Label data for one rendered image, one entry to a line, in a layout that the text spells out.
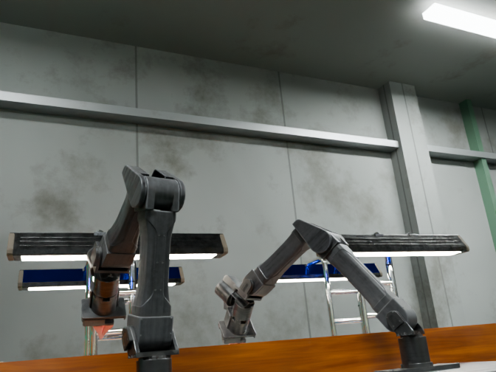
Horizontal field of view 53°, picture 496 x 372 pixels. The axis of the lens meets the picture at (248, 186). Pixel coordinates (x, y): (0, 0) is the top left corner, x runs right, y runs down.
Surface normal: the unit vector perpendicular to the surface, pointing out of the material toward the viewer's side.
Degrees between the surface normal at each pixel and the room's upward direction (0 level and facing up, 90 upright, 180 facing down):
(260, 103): 90
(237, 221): 90
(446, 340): 90
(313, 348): 90
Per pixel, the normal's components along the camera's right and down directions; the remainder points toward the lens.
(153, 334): 0.55, -0.11
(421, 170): 0.41, -0.33
